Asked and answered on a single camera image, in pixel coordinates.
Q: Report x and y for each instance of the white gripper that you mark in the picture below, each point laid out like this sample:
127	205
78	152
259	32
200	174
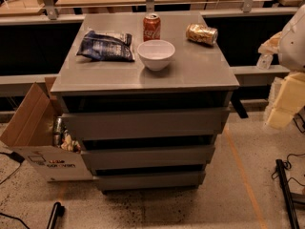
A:
293	45

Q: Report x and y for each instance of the grey bottom drawer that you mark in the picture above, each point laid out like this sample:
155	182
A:
148	181

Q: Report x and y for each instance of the grey drawer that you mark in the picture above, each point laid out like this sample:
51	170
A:
148	181
143	124
147	157

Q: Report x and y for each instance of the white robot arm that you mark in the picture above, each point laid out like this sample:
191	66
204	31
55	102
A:
289	46

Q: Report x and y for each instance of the grey middle drawer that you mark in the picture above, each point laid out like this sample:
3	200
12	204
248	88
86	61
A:
147	157

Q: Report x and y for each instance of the grey drawer cabinet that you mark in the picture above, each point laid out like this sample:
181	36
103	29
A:
199	77

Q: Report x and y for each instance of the grey top drawer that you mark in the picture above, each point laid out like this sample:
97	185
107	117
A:
143	124

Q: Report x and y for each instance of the clear sanitizer bottle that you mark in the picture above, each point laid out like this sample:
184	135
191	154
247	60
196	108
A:
264	61

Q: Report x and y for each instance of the gold crushed can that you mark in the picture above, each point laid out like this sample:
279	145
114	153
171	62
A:
201	33

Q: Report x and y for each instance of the white bowl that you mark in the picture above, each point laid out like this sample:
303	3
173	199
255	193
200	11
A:
156	54

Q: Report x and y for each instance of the red cola can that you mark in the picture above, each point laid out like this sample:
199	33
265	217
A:
151	27

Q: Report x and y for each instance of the black stand bar right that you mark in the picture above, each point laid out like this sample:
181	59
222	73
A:
287	194

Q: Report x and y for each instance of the black stand bar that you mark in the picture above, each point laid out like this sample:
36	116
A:
57	211
287	194

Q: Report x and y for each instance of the blue chip bag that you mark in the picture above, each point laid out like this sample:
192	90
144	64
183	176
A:
106	46

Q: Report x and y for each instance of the silver can in box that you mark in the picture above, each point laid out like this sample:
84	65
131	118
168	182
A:
57	131

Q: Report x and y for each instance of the grey metal railing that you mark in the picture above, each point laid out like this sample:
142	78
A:
149	4

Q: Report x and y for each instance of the cardboard box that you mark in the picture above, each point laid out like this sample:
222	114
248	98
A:
29	134

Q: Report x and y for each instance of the black stand bar left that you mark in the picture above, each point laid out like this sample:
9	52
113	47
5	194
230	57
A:
57	211

